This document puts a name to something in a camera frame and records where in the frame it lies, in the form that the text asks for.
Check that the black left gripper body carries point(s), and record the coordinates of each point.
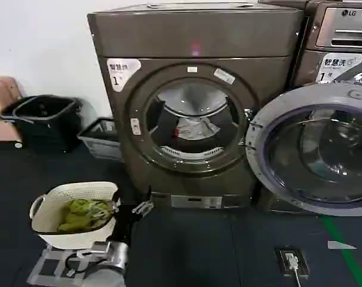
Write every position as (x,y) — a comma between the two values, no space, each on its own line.
(125,224)

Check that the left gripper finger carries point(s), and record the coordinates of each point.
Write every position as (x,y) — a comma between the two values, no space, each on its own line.
(142,207)
(116,195)

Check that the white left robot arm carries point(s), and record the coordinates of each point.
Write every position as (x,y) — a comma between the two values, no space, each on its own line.
(104,273)

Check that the green cloth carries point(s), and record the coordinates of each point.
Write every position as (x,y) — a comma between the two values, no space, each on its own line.
(85,213)

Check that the white plastic laundry basket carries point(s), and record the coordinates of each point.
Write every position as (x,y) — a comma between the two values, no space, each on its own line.
(67,236)

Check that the grey checkered floor marker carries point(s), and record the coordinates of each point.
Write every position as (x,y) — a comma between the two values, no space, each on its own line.
(54,267)

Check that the white and red clothes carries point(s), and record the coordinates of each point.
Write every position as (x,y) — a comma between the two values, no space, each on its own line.
(196,127)

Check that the black plastic bin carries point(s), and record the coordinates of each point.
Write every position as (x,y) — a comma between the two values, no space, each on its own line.
(46,125)

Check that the grey dryer with open door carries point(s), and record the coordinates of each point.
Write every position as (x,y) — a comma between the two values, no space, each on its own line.
(199,89)

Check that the pink wooden cabinet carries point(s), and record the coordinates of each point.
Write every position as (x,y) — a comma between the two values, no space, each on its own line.
(1,113)

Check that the floor socket box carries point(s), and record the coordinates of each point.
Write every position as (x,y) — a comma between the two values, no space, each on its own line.
(291,258)

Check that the round glass dryer door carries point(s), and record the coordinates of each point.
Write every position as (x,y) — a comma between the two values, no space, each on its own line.
(315,149)

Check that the white floor tape piece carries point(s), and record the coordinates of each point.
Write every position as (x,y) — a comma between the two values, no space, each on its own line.
(340,245)

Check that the green floor tape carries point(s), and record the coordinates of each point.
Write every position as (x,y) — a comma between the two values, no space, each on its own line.
(345,254)

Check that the grey dryer with closed door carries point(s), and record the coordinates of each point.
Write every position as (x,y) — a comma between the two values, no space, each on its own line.
(333,68)

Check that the grey dryer with silver panel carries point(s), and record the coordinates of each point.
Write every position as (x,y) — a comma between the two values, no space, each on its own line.
(339,27)

